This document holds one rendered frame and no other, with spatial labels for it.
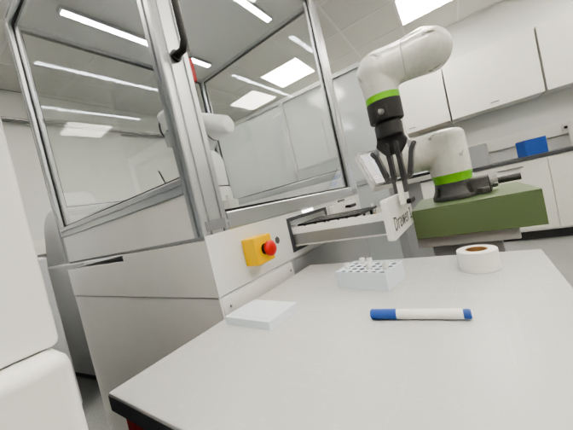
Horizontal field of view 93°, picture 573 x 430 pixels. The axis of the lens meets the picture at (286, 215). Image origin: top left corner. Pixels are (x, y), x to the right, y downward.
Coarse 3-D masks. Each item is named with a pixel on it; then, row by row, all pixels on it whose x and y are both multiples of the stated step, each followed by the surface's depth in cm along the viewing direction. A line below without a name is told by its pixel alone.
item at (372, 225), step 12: (360, 216) 101; (372, 216) 74; (300, 228) 88; (312, 228) 85; (324, 228) 83; (336, 228) 80; (348, 228) 78; (360, 228) 76; (372, 228) 74; (384, 228) 73; (300, 240) 88; (312, 240) 86; (324, 240) 83; (336, 240) 81
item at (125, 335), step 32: (320, 256) 102; (352, 256) 125; (256, 288) 72; (96, 320) 107; (128, 320) 91; (160, 320) 79; (192, 320) 70; (96, 352) 113; (128, 352) 95; (160, 352) 82
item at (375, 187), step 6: (372, 150) 179; (360, 156) 177; (360, 162) 174; (360, 168) 176; (366, 168) 170; (366, 174) 168; (420, 174) 162; (426, 174) 161; (372, 180) 163; (408, 180) 162; (414, 180) 163; (420, 180) 164; (372, 186) 163; (378, 186) 160; (384, 186) 161; (390, 186) 162
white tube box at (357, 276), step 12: (360, 264) 64; (372, 264) 62; (396, 264) 57; (336, 276) 62; (348, 276) 60; (360, 276) 58; (372, 276) 56; (384, 276) 54; (396, 276) 57; (360, 288) 58; (372, 288) 56; (384, 288) 54
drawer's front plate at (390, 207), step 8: (384, 200) 70; (392, 200) 74; (384, 208) 70; (392, 208) 73; (400, 208) 80; (384, 216) 70; (392, 216) 72; (400, 216) 79; (408, 216) 88; (392, 224) 70; (400, 224) 77; (408, 224) 86; (392, 232) 70; (400, 232) 75; (392, 240) 70
